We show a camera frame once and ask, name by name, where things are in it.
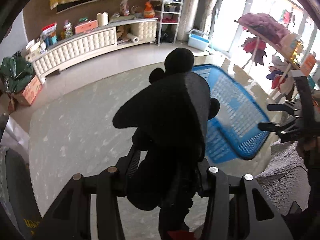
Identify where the white paper roll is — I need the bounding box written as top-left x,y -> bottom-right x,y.
127,33 -> 139,43

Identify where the clothes drying rack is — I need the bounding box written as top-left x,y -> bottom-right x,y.
235,12 -> 317,100

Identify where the light blue storage bin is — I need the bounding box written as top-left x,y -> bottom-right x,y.
187,29 -> 210,51

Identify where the cardboard box with print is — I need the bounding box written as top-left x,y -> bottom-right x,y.
14,75 -> 42,106

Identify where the person in black shirt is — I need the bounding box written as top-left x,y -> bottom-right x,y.
1,147 -> 42,239

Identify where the pink storage box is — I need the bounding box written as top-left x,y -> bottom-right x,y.
74,20 -> 99,34

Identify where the white tufted TV cabinet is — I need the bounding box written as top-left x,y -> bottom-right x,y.
30,18 -> 157,84

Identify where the cream cylinder jar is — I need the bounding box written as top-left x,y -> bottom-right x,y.
97,12 -> 108,27

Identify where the white metal shelf rack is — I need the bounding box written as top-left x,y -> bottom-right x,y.
149,0 -> 184,45

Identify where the orange snack bag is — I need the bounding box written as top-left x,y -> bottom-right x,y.
143,1 -> 155,18

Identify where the blue plastic basket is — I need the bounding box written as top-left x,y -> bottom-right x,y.
193,64 -> 270,164

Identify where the black plush toy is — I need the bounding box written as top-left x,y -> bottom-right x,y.
112,48 -> 220,239

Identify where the green plastic bag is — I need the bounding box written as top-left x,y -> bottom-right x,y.
1,51 -> 35,94

